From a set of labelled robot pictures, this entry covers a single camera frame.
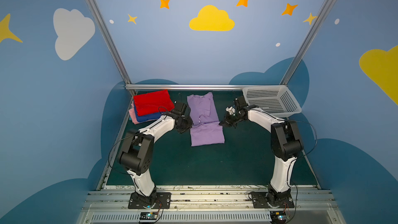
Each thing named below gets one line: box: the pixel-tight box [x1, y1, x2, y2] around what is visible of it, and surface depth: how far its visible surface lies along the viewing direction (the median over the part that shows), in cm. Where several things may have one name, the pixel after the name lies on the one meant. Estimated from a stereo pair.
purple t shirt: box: [187, 92, 225, 147], surface depth 98 cm
